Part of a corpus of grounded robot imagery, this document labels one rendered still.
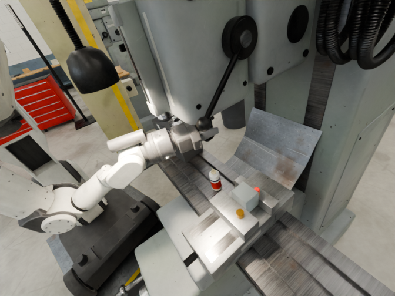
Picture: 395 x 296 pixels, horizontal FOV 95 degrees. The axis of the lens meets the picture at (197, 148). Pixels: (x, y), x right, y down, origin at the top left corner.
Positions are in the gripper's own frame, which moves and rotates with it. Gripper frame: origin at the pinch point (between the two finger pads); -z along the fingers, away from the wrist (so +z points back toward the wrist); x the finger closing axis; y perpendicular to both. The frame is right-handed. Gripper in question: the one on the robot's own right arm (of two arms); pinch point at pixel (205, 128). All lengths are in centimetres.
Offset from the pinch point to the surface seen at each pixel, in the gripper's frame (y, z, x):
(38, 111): 78, 243, 402
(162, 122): 11.6, 11.1, 36.0
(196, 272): 38.2, 18.3, -20.5
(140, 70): -21.5, 11.8, -5.0
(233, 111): 93, -83, 157
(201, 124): -11.2, 4.4, -14.9
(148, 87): -18.1, 11.4, -5.0
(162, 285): 50, 33, -15
